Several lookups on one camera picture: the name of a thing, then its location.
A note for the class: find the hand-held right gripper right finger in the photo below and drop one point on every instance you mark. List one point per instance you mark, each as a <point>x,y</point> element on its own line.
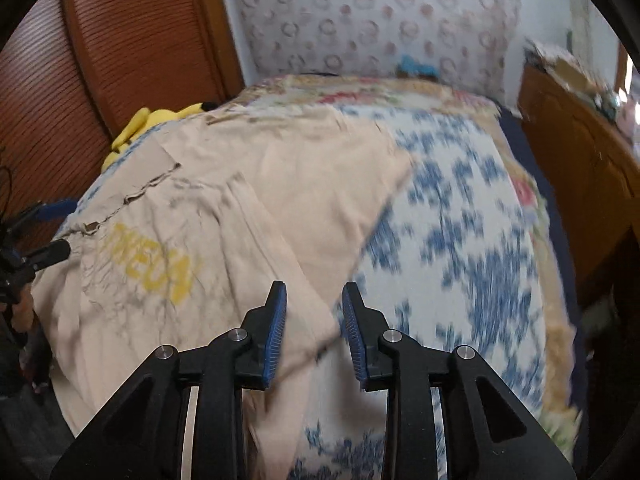
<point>353,337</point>

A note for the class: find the cardboard box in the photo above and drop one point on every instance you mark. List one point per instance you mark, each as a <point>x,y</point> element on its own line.
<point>570,72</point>

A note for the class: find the long wooden cabinet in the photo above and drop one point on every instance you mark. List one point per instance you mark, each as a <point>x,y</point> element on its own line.
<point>585,175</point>

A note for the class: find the brown ribbed wooden panel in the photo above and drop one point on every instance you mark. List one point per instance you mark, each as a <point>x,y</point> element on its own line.
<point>100,60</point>

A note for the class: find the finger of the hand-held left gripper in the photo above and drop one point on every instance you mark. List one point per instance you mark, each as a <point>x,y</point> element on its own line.
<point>56,208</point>
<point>50,253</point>

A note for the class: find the navy bed sheet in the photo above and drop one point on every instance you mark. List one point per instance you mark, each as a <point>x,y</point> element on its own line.
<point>565,270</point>

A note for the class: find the teal blue box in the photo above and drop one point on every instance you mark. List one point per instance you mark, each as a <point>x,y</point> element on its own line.
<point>416,67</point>

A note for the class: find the blue floral white quilt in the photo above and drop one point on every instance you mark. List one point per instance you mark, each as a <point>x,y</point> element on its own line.
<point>450,240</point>

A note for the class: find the yellow plush toy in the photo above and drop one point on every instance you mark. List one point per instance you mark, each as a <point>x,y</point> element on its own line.
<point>135,127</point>

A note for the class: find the beige cotton garment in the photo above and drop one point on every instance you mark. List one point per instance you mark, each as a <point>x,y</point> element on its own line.
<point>210,220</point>

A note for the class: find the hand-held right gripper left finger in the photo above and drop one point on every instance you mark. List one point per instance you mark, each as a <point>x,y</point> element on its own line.
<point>276,332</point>

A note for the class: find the pink floral yellow blanket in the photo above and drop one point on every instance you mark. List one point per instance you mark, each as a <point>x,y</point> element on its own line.
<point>360,91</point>

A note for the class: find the person's left hand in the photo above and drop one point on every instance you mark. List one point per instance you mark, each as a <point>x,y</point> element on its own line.
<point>22,312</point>

